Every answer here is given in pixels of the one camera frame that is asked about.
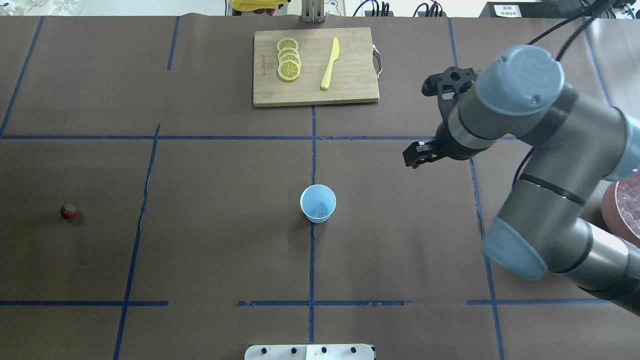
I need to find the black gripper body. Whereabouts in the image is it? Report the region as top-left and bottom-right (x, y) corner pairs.
(429, 122), (473, 161)

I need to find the red strawberry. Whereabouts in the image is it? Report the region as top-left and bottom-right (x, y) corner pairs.
(59, 203), (78, 220)

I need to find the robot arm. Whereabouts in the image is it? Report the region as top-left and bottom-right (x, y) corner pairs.
(402, 44), (640, 315)

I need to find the light blue plastic cup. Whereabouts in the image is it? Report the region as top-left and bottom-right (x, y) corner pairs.
(299, 184), (337, 224)

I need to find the pink bowl of ice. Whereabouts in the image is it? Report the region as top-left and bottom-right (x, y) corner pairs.
(601, 170), (640, 248)

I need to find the wooden cutting board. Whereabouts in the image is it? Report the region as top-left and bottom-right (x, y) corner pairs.
(253, 27), (380, 108)

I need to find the yellow plastic knife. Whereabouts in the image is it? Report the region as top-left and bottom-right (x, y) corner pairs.
(320, 37), (341, 91)

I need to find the yellow cloth bag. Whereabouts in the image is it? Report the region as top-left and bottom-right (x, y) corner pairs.
(231, 0), (290, 13)

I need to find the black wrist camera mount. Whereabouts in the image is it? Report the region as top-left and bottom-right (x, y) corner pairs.
(421, 66), (479, 121)

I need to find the aluminium frame post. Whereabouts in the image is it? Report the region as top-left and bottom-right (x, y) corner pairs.
(301, 0), (326, 24)

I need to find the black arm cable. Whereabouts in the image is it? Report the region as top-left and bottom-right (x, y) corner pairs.
(512, 0), (616, 186)

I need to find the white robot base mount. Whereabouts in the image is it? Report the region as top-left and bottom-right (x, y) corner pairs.
(244, 343), (377, 360)

